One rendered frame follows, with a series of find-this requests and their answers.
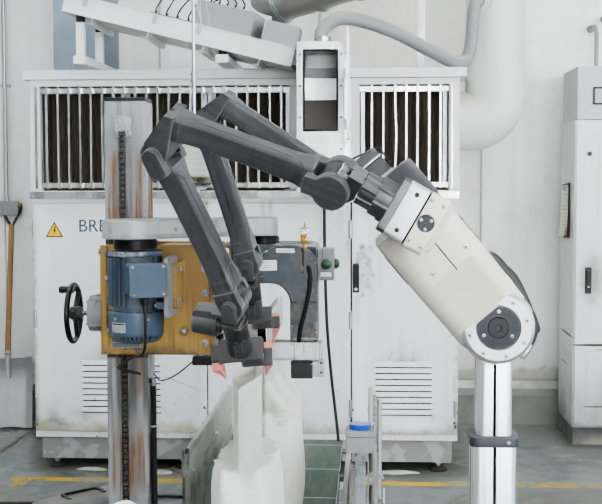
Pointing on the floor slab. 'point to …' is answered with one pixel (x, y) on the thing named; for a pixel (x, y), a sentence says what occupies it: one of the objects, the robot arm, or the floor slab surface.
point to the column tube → (141, 419)
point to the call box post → (360, 478)
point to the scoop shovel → (7, 371)
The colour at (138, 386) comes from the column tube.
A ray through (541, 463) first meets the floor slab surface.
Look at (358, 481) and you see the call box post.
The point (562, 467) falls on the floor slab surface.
